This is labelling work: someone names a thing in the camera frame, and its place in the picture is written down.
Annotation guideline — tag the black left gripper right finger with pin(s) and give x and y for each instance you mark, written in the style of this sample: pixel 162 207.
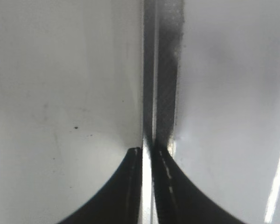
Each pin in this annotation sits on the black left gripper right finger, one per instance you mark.
pixel 178 199

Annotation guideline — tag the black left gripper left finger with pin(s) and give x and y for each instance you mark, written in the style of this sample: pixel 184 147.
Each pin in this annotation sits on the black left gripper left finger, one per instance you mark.
pixel 118 201

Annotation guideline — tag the white board with grey frame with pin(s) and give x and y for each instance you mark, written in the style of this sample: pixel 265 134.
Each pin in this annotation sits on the white board with grey frame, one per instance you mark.
pixel 211 95

